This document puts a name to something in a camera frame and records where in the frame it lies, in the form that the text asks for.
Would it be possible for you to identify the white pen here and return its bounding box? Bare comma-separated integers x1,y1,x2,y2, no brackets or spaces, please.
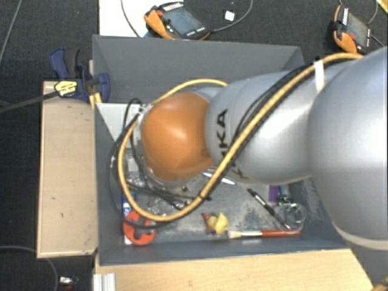
201,171,236,186

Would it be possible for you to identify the clear plastic bottle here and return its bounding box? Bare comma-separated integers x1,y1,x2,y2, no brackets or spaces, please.
125,156,147,189

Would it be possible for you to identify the grey metal bin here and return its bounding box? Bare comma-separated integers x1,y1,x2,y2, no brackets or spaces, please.
92,34,350,267

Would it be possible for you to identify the yellow toy duck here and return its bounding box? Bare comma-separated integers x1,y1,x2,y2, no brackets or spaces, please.
201,212,230,236

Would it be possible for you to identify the black pen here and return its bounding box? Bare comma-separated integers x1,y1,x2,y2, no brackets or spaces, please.
246,188,291,230

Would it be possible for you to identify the blue and white tube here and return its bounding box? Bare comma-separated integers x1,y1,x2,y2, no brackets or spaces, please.
121,193,133,218

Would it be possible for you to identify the purple block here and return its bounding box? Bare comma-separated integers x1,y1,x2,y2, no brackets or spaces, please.
269,185,283,205

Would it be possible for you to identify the orange round tape dispenser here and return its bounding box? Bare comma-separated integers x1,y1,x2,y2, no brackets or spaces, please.
122,209,157,247

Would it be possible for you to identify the clear glass cup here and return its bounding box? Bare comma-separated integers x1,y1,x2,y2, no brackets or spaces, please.
276,202,307,232

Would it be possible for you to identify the pale wood board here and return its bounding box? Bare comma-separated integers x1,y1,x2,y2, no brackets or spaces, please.
36,80,99,259

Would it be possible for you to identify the red-handled paintbrush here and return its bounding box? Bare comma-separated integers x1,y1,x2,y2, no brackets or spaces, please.
227,229,301,239

